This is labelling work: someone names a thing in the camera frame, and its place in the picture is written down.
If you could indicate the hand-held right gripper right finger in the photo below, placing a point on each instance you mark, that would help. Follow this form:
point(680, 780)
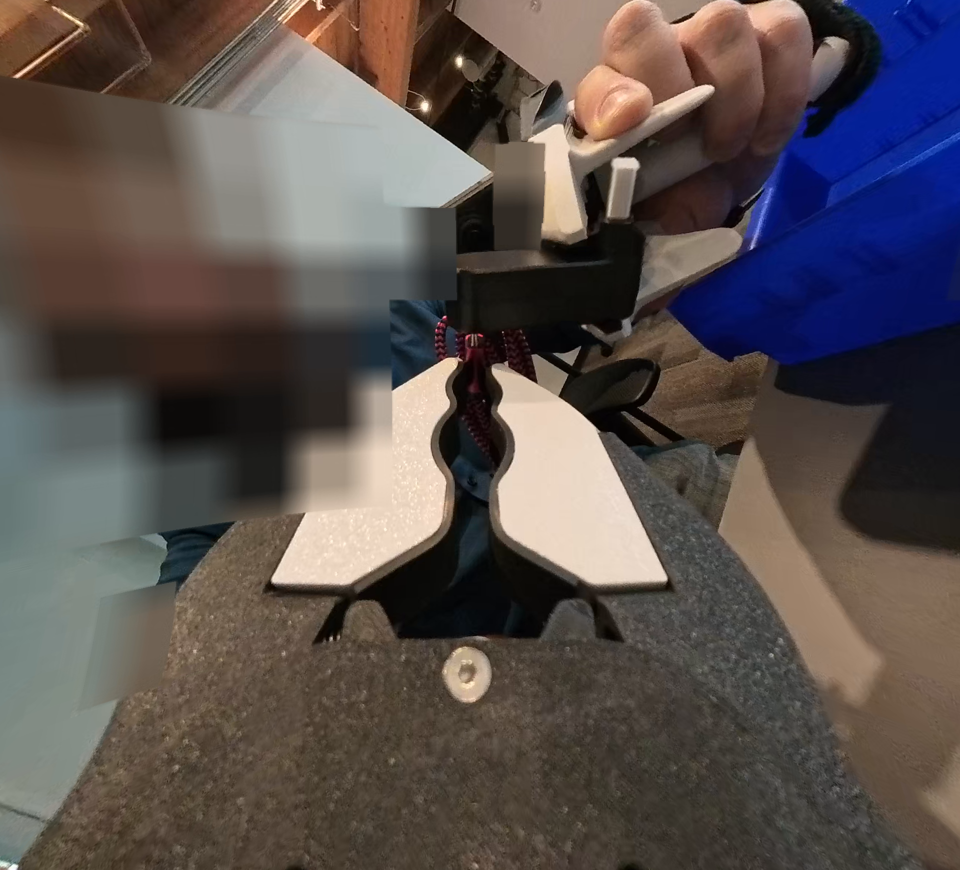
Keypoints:
point(577, 502)

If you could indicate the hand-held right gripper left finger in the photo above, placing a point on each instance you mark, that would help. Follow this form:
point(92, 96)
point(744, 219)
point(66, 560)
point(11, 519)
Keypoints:
point(412, 480)

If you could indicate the row of ceiling spotlights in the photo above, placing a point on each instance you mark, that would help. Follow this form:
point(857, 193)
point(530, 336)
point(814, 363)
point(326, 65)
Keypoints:
point(424, 103)

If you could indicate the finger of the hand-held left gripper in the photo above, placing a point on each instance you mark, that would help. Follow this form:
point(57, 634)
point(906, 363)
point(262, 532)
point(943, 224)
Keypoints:
point(690, 259)
point(566, 195)

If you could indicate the blue plastic bin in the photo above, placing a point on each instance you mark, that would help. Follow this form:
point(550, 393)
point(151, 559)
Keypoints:
point(862, 210)

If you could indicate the black power adapter block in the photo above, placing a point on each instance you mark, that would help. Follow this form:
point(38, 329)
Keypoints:
point(540, 292)

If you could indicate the person's blue shirt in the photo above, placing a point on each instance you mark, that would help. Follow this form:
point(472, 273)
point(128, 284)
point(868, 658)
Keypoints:
point(420, 330)

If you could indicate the person's left hand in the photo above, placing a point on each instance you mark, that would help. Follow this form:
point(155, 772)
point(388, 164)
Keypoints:
point(720, 75)

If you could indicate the person's grey pants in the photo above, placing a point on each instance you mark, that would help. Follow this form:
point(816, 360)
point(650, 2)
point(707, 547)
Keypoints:
point(690, 480)

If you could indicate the wooden support post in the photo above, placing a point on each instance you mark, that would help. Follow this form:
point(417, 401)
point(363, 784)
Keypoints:
point(390, 0)

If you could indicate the grey ceiling conduit bundle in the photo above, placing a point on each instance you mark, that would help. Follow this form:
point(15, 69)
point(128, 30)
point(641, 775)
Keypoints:
point(285, 4)

